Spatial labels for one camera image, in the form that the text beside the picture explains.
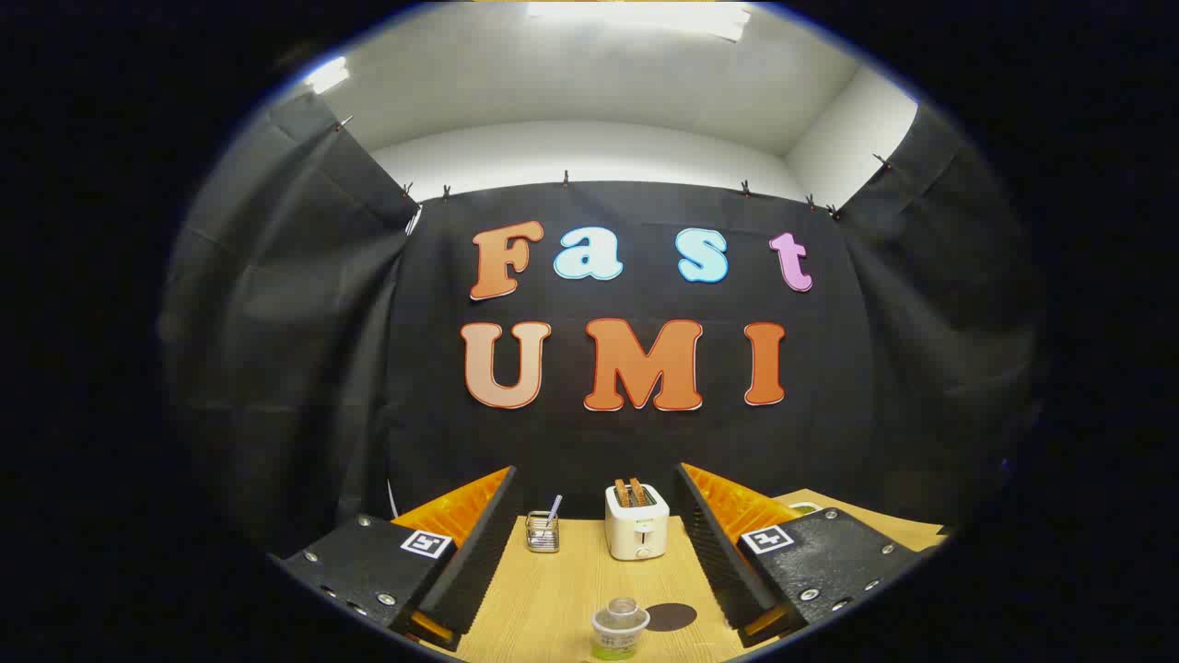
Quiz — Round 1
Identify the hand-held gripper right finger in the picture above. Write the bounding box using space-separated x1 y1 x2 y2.
675 462 925 646

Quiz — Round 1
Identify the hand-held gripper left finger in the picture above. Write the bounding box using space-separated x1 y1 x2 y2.
267 465 519 653

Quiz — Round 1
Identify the dark round coaster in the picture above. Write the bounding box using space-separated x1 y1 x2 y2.
645 603 698 633

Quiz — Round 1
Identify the white-label juice bottle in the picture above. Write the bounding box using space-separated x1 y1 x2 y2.
591 597 651 662

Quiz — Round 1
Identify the white toaster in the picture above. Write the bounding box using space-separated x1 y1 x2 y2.
604 478 671 562

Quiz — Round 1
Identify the wooden table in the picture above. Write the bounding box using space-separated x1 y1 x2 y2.
433 488 950 663

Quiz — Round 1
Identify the small ceiling light panel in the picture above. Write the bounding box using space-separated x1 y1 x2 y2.
304 55 351 95

